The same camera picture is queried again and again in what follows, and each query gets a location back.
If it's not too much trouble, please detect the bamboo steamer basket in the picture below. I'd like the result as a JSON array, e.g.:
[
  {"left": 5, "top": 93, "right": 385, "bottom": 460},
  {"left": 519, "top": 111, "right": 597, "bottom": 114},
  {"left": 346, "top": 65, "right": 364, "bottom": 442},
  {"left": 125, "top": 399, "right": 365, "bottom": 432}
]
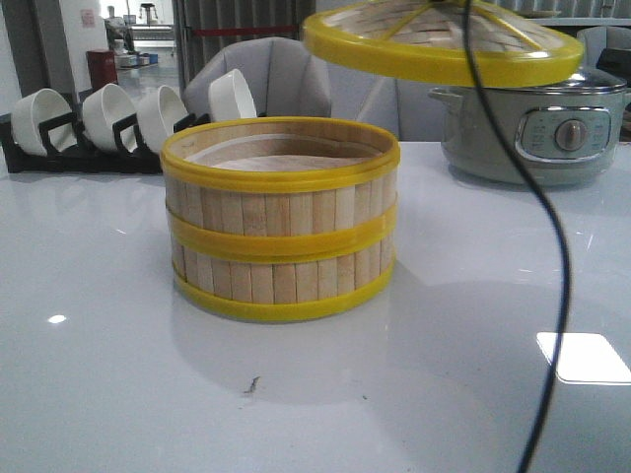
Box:
[
  {"left": 172, "top": 234, "right": 395, "bottom": 322},
  {"left": 161, "top": 117, "right": 400, "bottom": 263}
]

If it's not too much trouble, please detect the woven bamboo steamer lid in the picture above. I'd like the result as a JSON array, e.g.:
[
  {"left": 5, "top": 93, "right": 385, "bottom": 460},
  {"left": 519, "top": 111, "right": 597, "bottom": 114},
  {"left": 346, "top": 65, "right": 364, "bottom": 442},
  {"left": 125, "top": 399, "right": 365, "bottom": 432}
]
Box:
[{"left": 303, "top": 1, "right": 584, "bottom": 88}]

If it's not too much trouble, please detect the white liner in upper basket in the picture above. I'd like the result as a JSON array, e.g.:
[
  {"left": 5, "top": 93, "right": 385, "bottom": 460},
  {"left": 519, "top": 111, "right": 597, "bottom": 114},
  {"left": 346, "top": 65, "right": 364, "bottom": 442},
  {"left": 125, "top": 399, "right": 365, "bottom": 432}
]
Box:
[{"left": 186, "top": 135, "right": 381, "bottom": 171}]

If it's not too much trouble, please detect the middle grey chair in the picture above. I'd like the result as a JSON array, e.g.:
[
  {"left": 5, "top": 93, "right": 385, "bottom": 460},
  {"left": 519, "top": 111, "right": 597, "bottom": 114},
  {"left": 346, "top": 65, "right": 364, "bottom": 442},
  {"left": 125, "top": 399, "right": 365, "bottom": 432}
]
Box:
[{"left": 354, "top": 77, "right": 447, "bottom": 142}]

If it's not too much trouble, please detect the grey chair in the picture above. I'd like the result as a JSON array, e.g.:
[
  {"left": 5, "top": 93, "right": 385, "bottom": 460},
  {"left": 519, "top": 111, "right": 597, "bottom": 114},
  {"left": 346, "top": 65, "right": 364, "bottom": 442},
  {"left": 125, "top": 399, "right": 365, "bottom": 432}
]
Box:
[
  {"left": 354, "top": 77, "right": 447, "bottom": 142},
  {"left": 577, "top": 26, "right": 630, "bottom": 77},
  {"left": 182, "top": 37, "right": 332, "bottom": 117}
]

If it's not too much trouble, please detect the left grey chair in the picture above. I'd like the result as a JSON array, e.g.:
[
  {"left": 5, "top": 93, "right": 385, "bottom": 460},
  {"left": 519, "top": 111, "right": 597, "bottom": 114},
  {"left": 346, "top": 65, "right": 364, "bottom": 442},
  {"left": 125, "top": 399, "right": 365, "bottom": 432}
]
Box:
[{"left": 182, "top": 37, "right": 332, "bottom": 117}]

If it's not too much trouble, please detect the white bowl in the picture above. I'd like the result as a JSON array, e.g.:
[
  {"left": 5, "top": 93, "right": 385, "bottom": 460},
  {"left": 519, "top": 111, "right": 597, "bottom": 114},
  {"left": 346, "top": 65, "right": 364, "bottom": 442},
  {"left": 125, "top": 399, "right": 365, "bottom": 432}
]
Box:
[
  {"left": 137, "top": 85, "right": 190, "bottom": 155},
  {"left": 11, "top": 88, "right": 72, "bottom": 156},
  {"left": 82, "top": 83, "right": 136, "bottom": 153},
  {"left": 208, "top": 69, "right": 257, "bottom": 121}
]

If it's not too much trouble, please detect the black dish rack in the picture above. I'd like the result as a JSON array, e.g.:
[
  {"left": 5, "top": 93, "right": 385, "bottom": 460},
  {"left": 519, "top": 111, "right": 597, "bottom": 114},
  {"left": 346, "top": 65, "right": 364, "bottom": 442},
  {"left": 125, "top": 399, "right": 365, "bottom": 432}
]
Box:
[{"left": 0, "top": 93, "right": 213, "bottom": 174}]

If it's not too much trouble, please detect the grey electric cooking pot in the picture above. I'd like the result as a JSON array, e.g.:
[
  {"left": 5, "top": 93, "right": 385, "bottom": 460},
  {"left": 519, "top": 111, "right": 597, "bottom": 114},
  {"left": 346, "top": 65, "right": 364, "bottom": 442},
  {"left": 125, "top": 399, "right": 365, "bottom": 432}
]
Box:
[{"left": 430, "top": 86, "right": 630, "bottom": 186}]

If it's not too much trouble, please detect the red bin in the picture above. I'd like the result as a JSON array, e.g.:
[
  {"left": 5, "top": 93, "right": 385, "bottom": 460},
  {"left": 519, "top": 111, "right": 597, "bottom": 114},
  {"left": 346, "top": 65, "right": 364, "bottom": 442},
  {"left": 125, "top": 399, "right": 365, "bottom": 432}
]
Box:
[{"left": 86, "top": 49, "right": 118, "bottom": 92}]

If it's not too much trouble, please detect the glass pot lid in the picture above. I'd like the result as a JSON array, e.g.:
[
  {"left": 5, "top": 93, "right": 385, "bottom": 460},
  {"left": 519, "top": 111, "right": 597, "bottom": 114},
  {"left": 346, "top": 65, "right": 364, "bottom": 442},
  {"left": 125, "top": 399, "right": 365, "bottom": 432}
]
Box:
[{"left": 541, "top": 66, "right": 627, "bottom": 95}]

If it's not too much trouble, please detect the right grey chair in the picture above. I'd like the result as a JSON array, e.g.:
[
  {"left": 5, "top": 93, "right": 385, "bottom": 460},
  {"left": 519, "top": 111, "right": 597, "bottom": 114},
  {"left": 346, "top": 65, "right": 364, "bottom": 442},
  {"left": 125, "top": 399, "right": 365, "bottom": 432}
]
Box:
[{"left": 577, "top": 26, "right": 630, "bottom": 77}]

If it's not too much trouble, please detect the black cable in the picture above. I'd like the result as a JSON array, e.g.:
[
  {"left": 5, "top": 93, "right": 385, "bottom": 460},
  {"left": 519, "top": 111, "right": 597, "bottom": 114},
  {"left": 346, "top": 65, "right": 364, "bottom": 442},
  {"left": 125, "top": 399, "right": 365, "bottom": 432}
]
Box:
[{"left": 462, "top": 0, "right": 573, "bottom": 473}]

